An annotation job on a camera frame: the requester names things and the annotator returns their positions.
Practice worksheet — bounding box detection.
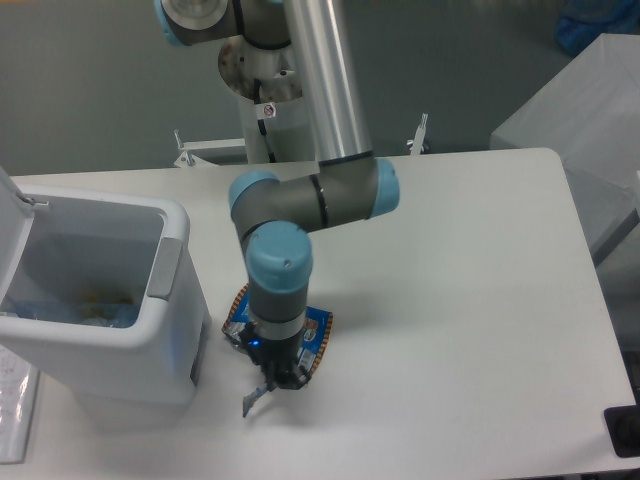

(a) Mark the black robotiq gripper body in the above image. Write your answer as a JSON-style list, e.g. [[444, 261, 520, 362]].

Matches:
[[244, 332, 302, 372]]

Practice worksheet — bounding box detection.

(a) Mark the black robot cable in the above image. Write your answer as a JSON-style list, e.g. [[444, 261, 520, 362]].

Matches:
[[252, 78, 278, 164]]

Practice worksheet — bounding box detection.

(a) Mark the blue bag in background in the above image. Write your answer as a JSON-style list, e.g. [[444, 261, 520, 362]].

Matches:
[[554, 1, 639, 56]]

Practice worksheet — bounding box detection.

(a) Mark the crushed clear plastic bottle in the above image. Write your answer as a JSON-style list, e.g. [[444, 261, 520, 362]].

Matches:
[[1, 300, 140, 329]]

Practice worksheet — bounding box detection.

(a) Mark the blue snack wrapper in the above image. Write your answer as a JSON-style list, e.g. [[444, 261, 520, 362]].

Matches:
[[222, 285, 333, 416]]

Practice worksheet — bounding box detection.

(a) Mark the yellow white trash in can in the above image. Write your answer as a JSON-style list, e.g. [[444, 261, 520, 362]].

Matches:
[[76, 290, 140, 329]]

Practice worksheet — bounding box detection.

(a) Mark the black device at table edge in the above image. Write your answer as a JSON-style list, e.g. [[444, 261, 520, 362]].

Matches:
[[604, 405, 639, 458]]

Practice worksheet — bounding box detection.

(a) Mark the white paper sheet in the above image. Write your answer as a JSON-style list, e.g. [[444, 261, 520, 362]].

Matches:
[[1, 346, 40, 465]]

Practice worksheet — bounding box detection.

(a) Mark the white plastic trash can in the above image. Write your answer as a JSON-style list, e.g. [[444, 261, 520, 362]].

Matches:
[[1, 176, 210, 404]]

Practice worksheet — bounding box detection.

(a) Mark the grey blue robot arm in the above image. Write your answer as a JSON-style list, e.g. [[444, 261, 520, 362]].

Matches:
[[155, 1, 400, 391]]

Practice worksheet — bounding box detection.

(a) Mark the white covered side table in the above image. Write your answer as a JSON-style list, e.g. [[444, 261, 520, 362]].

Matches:
[[490, 34, 639, 264]]

